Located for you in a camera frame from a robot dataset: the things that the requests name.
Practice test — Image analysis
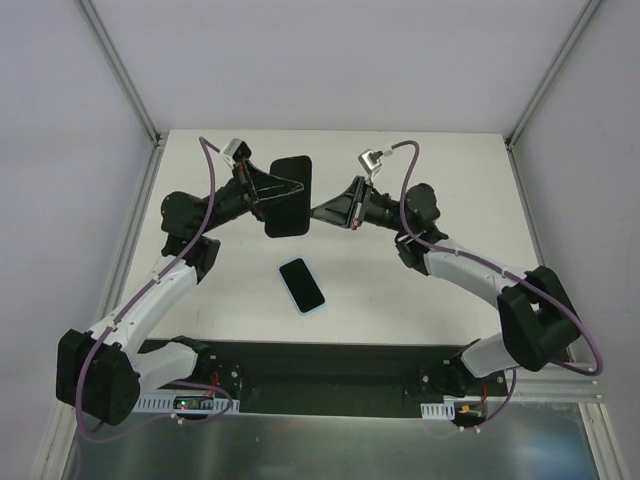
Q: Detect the left white cable duct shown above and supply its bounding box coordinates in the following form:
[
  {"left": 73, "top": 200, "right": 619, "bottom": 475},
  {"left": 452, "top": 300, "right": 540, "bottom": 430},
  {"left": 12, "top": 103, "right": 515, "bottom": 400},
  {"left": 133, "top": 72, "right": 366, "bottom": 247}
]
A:
[{"left": 132, "top": 393, "right": 240, "bottom": 415}]

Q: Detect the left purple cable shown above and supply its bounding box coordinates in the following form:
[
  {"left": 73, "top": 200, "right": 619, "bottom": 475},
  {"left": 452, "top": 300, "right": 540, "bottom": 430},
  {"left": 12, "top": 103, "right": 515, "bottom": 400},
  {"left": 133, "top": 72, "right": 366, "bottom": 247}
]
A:
[{"left": 74, "top": 135, "right": 236, "bottom": 442}]

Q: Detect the aluminium front rail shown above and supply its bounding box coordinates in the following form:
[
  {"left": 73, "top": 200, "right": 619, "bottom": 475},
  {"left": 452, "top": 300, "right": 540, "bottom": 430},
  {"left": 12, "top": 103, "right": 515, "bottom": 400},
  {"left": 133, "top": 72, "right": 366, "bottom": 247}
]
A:
[{"left": 512, "top": 365, "right": 604, "bottom": 404}]

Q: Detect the white cable duct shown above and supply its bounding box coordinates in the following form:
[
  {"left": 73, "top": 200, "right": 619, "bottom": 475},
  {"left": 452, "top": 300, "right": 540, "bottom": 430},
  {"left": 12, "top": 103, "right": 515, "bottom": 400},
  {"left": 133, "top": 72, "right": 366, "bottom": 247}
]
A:
[
  {"left": 420, "top": 401, "right": 456, "bottom": 421},
  {"left": 132, "top": 393, "right": 240, "bottom": 415}
]

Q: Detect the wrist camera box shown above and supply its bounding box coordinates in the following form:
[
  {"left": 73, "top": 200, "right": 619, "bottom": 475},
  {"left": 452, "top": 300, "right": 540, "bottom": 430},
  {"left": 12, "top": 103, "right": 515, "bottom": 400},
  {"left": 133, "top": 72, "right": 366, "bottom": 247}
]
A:
[
  {"left": 357, "top": 149, "right": 386, "bottom": 182},
  {"left": 221, "top": 138, "right": 252, "bottom": 165}
]

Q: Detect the right aluminium frame post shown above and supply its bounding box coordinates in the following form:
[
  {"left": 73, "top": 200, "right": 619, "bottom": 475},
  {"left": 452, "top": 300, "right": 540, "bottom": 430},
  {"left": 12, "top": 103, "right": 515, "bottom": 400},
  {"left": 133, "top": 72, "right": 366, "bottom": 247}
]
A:
[{"left": 505, "top": 0, "right": 605, "bottom": 151}]

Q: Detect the shiny metal front panel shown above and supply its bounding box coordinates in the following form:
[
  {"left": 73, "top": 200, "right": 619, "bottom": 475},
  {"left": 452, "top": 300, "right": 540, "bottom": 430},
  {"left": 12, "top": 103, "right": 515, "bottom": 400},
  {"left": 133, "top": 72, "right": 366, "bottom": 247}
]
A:
[{"left": 63, "top": 402, "right": 598, "bottom": 479}]

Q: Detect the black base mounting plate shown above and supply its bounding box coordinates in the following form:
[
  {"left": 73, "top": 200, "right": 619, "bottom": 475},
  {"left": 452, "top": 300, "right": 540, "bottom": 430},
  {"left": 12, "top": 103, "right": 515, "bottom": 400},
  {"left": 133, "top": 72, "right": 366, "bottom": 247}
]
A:
[{"left": 139, "top": 339, "right": 517, "bottom": 416}]

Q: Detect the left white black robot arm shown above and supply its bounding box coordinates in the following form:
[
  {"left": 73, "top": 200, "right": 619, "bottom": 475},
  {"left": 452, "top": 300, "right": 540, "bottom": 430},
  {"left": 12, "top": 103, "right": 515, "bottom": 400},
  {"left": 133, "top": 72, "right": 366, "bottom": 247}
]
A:
[{"left": 56, "top": 156, "right": 312, "bottom": 426}]

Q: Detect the black phone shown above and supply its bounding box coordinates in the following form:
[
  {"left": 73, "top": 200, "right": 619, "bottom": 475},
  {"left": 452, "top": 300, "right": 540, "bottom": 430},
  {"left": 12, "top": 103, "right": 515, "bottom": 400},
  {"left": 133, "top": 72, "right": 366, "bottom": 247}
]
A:
[{"left": 264, "top": 155, "right": 312, "bottom": 238}]

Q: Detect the left aluminium frame post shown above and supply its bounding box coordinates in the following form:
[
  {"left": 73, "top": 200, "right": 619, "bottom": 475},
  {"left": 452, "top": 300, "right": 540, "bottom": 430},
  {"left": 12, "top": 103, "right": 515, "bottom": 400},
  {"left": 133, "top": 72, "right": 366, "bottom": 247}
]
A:
[{"left": 75, "top": 0, "right": 163, "bottom": 147}]

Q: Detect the aluminium frame post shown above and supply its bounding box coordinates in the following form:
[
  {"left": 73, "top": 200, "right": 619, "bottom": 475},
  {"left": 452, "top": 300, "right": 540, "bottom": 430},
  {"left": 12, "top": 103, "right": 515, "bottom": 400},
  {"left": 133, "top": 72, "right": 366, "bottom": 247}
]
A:
[
  {"left": 505, "top": 0, "right": 605, "bottom": 151},
  {"left": 75, "top": 0, "right": 163, "bottom": 147}
]

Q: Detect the right white cable duct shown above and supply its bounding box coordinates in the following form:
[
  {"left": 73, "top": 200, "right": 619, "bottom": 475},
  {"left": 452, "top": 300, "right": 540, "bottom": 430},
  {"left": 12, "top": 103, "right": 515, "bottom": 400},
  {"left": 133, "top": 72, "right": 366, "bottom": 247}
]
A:
[{"left": 420, "top": 401, "right": 456, "bottom": 421}]

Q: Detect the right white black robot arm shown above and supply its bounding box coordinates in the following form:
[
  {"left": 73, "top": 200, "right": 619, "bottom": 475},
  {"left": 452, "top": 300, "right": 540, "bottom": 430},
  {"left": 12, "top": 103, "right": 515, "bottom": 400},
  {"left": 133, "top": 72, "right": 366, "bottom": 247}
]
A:
[{"left": 311, "top": 176, "right": 580, "bottom": 395}]

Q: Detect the blue-cased smartphone on table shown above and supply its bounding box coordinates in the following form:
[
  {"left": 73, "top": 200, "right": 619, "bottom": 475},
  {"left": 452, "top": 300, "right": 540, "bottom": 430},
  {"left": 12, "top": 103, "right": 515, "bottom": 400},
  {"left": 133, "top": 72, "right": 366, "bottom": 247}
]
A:
[{"left": 278, "top": 258, "right": 326, "bottom": 315}]

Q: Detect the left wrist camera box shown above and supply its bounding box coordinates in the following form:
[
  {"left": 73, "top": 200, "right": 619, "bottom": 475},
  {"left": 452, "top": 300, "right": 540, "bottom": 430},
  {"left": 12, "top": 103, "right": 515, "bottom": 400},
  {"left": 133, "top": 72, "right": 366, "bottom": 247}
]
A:
[{"left": 221, "top": 138, "right": 252, "bottom": 165}]

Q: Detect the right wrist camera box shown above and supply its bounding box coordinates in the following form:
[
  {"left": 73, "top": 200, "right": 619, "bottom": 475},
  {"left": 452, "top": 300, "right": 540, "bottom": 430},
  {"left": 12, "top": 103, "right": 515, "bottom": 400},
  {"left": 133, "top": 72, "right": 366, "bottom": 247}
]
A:
[{"left": 357, "top": 149, "right": 386, "bottom": 182}]

